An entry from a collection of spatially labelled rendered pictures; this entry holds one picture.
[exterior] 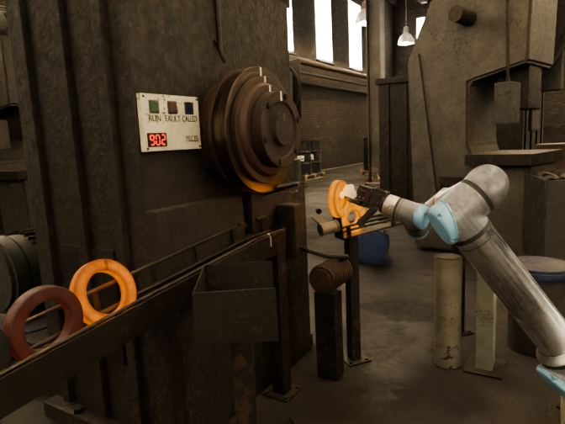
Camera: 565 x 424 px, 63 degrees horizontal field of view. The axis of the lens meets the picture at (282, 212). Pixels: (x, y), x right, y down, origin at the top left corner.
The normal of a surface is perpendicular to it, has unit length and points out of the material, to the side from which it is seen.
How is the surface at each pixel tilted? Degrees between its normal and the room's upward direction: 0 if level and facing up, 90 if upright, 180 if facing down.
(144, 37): 90
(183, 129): 90
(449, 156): 90
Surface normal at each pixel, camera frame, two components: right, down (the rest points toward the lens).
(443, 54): -0.72, 0.14
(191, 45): 0.85, 0.04
